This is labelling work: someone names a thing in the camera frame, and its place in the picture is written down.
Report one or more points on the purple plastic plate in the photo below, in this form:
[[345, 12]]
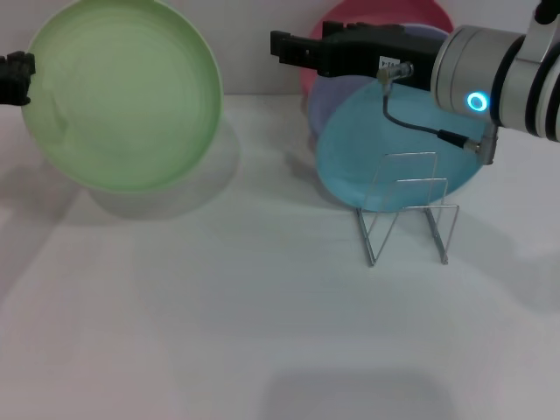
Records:
[[332, 94]]

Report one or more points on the blue plastic plate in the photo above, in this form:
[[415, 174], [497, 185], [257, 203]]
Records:
[[350, 144]]

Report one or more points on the red plastic plate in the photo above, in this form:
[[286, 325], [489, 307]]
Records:
[[394, 13]]

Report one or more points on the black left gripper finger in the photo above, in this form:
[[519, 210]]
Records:
[[17, 79]]

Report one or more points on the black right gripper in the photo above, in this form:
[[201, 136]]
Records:
[[363, 50]]

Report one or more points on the green plastic plate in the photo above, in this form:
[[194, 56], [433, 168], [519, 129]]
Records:
[[127, 96]]

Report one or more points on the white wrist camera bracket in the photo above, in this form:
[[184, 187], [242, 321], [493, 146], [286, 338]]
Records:
[[536, 39]]

